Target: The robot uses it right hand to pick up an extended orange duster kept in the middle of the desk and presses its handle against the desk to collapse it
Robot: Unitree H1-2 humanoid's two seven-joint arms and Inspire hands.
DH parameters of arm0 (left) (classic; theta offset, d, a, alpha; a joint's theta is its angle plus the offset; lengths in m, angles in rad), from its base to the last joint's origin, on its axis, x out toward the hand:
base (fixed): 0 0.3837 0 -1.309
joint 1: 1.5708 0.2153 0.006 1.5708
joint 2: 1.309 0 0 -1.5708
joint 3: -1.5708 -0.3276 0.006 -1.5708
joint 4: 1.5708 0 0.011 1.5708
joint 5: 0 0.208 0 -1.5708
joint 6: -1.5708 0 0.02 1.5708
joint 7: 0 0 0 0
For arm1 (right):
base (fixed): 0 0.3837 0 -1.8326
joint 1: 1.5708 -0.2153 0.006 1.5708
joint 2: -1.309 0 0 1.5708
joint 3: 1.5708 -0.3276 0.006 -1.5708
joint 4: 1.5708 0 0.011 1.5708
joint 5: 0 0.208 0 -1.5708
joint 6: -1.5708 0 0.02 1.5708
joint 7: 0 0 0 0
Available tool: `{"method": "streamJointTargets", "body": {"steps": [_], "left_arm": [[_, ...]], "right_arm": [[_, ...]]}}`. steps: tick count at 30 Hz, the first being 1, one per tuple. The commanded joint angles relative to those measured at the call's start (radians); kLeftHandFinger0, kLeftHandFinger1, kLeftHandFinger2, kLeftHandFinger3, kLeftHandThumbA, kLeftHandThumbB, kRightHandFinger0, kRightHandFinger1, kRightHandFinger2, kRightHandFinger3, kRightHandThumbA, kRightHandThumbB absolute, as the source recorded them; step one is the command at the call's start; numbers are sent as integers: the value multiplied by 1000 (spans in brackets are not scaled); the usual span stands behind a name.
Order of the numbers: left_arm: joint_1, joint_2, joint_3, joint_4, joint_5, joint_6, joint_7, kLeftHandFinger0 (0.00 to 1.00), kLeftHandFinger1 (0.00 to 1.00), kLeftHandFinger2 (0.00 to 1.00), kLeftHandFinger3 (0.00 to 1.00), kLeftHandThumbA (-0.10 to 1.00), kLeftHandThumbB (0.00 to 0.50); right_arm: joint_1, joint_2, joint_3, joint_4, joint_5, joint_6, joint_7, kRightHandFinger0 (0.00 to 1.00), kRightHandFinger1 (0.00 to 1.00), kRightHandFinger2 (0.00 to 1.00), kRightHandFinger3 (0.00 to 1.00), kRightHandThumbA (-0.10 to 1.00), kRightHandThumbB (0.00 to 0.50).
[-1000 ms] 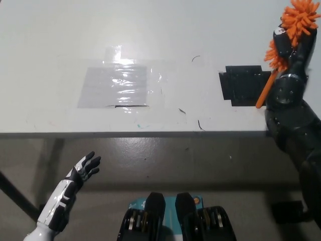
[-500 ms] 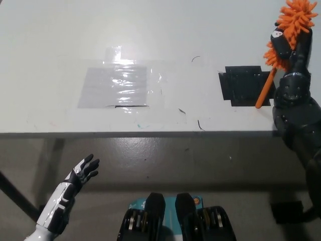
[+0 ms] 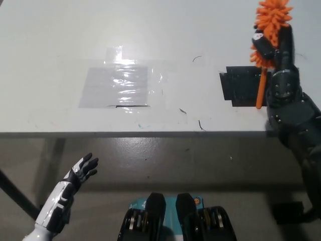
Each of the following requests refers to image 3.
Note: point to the black diagonal table strut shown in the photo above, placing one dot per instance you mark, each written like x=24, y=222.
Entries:
x=15, y=193

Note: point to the orange microfibre telescopic duster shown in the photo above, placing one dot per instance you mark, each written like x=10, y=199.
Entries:
x=273, y=12

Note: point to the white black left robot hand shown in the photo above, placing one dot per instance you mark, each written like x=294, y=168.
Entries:
x=60, y=198

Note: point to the clear plastic sheet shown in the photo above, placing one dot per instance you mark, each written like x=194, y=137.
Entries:
x=100, y=88

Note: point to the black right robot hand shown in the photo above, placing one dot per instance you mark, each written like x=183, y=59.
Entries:
x=286, y=50

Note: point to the black teal robot torso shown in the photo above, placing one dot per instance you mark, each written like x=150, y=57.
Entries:
x=155, y=216

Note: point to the black tape patch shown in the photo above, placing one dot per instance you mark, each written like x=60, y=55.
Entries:
x=238, y=85

